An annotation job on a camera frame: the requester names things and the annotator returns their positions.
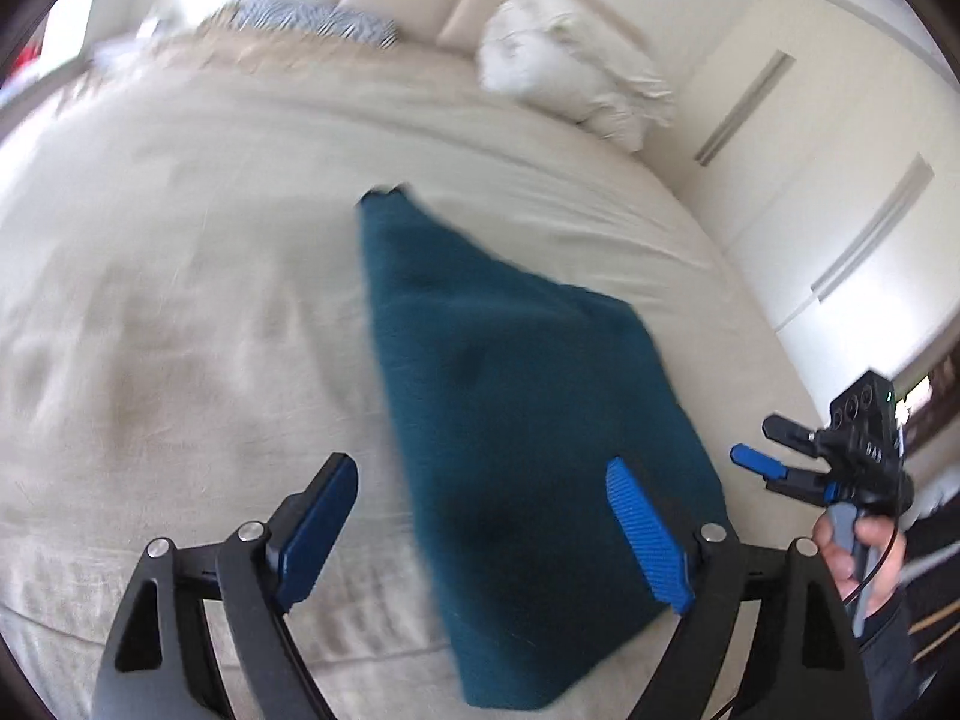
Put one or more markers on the person's right forearm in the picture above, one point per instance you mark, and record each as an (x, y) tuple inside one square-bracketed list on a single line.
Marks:
[(892, 660)]

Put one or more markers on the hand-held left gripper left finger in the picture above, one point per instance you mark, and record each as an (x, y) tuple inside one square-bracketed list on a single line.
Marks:
[(315, 532)]

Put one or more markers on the person's right hand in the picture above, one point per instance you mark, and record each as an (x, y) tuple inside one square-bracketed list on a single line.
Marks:
[(874, 540)]

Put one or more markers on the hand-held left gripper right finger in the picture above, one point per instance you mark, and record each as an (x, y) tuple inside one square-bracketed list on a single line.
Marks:
[(652, 540)]

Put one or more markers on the white pillow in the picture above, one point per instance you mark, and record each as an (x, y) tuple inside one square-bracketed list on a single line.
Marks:
[(570, 67)]

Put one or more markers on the zebra print pillow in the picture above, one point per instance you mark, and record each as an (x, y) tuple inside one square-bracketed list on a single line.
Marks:
[(322, 21)]

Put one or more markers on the beige crumpled blanket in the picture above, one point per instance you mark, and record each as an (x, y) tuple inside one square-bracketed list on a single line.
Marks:
[(187, 45)]

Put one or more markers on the dark teal towel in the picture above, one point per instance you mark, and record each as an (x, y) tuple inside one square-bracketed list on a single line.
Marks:
[(510, 390)]

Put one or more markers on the bed with cream sheet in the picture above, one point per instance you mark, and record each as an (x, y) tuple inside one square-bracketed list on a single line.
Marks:
[(187, 240)]

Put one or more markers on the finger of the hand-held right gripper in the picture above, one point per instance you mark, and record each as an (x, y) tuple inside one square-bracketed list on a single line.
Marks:
[(757, 461), (787, 431)]

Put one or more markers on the white wardrobe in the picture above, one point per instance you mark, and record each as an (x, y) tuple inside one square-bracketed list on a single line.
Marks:
[(825, 165)]

